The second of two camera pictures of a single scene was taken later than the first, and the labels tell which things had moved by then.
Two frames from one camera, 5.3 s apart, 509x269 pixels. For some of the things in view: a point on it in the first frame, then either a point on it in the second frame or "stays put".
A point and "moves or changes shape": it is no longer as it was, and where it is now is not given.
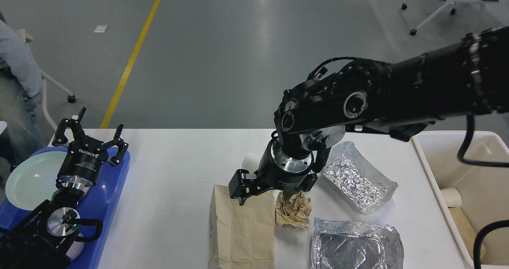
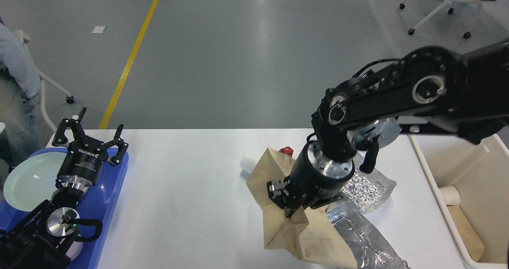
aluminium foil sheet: [357, 180] stays put
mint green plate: [33, 181] stays put
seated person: [21, 140] stays put
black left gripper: [81, 165] stays put
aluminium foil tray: [350, 244] moves or changes shape
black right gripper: [276, 170] -> [312, 177]
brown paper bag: [241, 237] -> [307, 233]
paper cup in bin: [451, 196] stays put
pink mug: [74, 250] stays put
